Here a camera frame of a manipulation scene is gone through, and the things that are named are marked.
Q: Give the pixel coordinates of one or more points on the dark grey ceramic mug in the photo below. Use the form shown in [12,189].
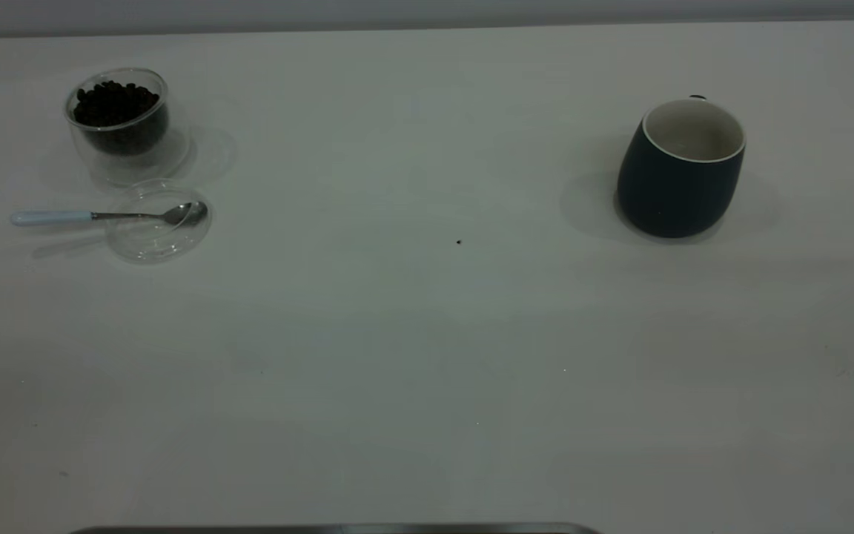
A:
[672,193]

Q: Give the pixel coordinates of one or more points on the dark coffee beans pile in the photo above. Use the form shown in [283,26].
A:
[112,104]

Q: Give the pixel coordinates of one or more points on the clear round glass lid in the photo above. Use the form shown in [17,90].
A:
[153,245]

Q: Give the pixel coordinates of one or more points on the clear double-wall glass cup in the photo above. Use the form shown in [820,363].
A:
[138,167]

